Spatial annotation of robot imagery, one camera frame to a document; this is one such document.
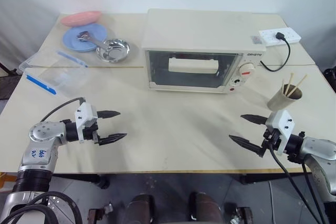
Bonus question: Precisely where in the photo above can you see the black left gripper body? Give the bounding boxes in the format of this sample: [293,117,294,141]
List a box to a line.
[83,123,102,146]

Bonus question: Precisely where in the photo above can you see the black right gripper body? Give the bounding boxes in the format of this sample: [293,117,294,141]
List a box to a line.
[261,127,280,152]

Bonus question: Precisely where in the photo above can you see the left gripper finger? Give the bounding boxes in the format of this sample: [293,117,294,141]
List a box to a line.
[97,110,121,120]
[98,133,128,146]

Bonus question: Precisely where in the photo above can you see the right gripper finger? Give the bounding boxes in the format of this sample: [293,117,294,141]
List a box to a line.
[228,134,266,158]
[240,114,267,126]

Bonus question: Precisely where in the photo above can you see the white knob with red marker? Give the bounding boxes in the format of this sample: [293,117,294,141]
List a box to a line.
[239,62,257,77]

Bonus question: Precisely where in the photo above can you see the glass oven door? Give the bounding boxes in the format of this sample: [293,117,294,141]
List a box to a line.
[145,49,241,90]

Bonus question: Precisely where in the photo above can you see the cream toaster oven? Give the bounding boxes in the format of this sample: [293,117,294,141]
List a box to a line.
[141,8,266,95]

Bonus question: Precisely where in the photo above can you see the metal chopstick cup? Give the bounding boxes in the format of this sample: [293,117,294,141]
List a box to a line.
[267,84,303,111]

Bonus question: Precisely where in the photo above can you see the clear plastic container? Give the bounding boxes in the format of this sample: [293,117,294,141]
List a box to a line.
[19,48,90,99]

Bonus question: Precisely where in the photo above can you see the stainless steel bowl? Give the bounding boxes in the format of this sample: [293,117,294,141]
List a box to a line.
[94,38,131,64]

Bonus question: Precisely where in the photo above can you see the blue container latch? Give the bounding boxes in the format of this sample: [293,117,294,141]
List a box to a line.
[26,74,57,96]
[56,49,89,68]

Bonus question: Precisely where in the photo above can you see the black caster wheel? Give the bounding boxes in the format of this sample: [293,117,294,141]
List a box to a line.
[87,202,114,224]
[225,202,253,224]

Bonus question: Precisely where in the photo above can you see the metal dish clip tongs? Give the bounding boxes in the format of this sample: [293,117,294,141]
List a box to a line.
[76,31,118,52]

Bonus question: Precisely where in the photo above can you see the dark rounded shape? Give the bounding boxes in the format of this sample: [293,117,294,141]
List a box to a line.
[125,194,156,224]
[188,191,224,224]

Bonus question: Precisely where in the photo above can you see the black object beside table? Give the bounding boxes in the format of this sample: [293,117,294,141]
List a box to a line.
[323,67,336,92]

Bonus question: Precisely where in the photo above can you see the blue plate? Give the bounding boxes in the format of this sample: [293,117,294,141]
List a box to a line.
[62,23,109,53]

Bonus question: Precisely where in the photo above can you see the white power strip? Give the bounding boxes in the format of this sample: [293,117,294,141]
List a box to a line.
[258,27,302,46]

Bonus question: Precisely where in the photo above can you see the pink plate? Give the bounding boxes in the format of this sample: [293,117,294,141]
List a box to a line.
[60,10,103,28]

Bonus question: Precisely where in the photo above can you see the dark object beside table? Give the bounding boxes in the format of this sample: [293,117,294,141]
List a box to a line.
[0,60,18,78]

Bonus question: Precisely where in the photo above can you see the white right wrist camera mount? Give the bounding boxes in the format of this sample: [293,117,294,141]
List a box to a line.
[265,109,295,155]

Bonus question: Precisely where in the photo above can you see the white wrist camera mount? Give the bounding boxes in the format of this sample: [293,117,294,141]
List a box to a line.
[74,102,99,144]
[265,109,295,155]

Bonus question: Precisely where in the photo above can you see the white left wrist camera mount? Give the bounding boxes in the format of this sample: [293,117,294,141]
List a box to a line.
[74,102,99,144]

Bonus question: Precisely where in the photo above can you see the black table leg frame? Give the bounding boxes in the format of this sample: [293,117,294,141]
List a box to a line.
[50,173,111,189]
[239,172,313,186]

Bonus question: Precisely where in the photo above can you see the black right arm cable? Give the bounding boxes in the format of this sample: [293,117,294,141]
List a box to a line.
[301,162,330,224]
[268,140,320,224]

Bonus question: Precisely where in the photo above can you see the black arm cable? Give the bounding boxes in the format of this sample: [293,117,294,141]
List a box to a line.
[301,162,330,224]
[39,97,87,123]
[268,140,320,224]

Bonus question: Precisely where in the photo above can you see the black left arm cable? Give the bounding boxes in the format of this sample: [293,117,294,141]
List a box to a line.
[39,97,87,123]

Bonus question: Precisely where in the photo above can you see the black power plug cable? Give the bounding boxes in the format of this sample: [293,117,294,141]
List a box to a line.
[259,31,291,72]

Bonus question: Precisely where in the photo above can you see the cream oven door handle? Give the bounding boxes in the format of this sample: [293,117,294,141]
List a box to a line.
[167,57,220,75]

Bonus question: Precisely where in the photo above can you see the black robot torso cable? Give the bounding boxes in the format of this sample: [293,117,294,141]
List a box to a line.
[0,191,82,224]

